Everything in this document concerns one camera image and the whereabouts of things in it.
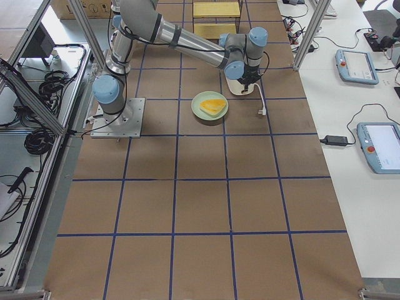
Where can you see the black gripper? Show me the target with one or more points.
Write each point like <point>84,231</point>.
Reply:
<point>249,77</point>

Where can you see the white toaster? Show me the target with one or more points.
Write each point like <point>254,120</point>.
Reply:
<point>235,86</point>

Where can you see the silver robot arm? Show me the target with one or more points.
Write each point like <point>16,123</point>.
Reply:
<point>237,55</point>

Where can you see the yellow bread slice on plate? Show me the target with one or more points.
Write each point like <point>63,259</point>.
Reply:
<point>212,107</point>

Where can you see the light green plate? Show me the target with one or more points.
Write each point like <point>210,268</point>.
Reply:
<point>205,96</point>

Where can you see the wooden shelf box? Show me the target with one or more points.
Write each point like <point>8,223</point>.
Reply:
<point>215,11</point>

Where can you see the black power adapter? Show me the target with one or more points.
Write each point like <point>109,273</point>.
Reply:
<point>334,140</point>

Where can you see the far blue teach pendant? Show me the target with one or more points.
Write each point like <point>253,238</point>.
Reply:
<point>356,67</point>

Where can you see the blue teach pendant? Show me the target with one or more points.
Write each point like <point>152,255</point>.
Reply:
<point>356,67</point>
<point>380,145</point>

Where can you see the near blue teach pendant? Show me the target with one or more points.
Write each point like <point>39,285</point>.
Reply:
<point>380,145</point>

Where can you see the cardboard box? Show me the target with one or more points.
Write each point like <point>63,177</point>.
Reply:
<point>94,9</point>

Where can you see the aluminium frame post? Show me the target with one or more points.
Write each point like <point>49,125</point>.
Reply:
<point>311,30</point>

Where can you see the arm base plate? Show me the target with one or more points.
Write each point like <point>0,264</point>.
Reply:
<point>127,125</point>

